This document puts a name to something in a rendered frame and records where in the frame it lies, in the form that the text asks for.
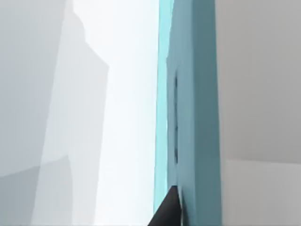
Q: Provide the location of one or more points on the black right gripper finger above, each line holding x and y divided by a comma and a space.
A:
171, 209

